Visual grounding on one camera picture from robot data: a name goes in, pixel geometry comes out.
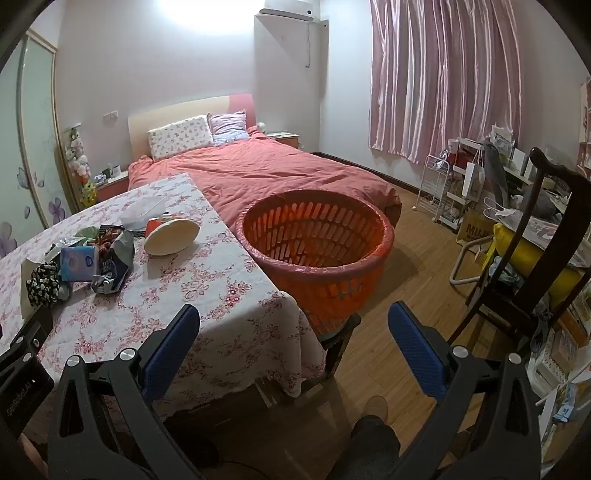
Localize dark wooden stool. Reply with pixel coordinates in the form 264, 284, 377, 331
302, 314, 363, 379

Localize blue tissue pack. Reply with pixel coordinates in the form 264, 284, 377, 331
59, 246, 101, 281

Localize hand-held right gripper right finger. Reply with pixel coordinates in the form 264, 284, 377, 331
388, 301, 541, 480

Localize flower print wardrobe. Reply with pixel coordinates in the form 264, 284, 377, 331
0, 28, 80, 259

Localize white storage trolley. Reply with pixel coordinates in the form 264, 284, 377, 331
441, 161, 481, 230

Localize red duvet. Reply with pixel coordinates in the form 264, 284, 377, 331
127, 127, 402, 232

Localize plush toy bunch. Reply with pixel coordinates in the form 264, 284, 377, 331
65, 127, 99, 206

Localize dark wooden chair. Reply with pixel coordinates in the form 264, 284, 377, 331
455, 148, 591, 365

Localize pink nightstand with mug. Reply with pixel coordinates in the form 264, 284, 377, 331
95, 171, 130, 201

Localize silver snack bag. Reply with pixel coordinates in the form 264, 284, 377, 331
91, 230, 136, 295

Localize orange plastic basket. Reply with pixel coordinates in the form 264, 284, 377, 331
235, 188, 396, 337

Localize wall bookshelf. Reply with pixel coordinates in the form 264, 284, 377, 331
577, 76, 591, 181

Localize floral tablecloth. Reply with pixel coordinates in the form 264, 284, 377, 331
0, 173, 326, 411

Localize grey jacket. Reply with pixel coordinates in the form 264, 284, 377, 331
482, 141, 509, 195

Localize clear plastic container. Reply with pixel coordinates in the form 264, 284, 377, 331
121, 198, 169, 230

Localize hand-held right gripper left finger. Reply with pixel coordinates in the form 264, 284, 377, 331
46, 304, 204, 480

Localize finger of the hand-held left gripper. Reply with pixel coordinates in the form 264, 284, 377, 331
0, 305, 54, 370

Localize floral pillow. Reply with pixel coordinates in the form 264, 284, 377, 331
148, 115, 214, 160

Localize yellow cushion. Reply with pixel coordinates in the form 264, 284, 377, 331
492, 224, 587, 305

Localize pink nightstand with books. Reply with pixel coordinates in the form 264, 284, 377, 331
265, 131, 301, 149

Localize pink striped pillow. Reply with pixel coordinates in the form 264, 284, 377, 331
208, 110, 251, 146

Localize white paper bag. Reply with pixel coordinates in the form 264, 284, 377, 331
462, 161, 485, 199

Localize white air conditioner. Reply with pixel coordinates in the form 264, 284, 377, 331
259, 4, 315, 22

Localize black mesh mat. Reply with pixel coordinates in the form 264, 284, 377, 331
25, 262, 71, 306

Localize beige pink bed headboard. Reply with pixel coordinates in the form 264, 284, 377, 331
127, 93, 257, 160

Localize white metal tube frame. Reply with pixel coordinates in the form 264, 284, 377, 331
450, 235, 495, 284

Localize pile of boxes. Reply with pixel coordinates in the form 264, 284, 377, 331
526, 295, 591, 462

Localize pink curtain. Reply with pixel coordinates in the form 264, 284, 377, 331
368, 0, 532, 164

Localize person's leg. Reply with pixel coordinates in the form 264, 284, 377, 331
332, 415, 401, 480

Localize patterned snack wrapper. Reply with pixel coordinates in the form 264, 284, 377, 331
97, 224, 125, 245

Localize brown paper bag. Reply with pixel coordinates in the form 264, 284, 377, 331
456, 208, 495, 245

